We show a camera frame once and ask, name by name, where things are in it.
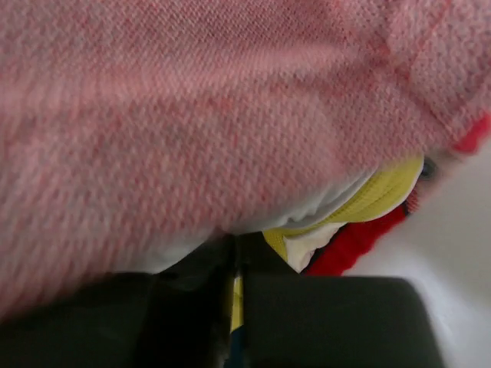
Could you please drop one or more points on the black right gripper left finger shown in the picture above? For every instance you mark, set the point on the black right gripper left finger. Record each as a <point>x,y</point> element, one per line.
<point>112,323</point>

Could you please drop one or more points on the pink and red pillowcase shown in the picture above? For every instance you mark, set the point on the pink and red pillowcase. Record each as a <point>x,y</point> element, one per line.
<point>131,126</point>

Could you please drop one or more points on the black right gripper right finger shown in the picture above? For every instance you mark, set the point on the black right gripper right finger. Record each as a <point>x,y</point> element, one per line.
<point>294,320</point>

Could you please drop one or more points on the white pillow with yellow edge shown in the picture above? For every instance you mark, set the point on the white pillow with yellow edge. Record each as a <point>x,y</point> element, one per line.
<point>295,236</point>

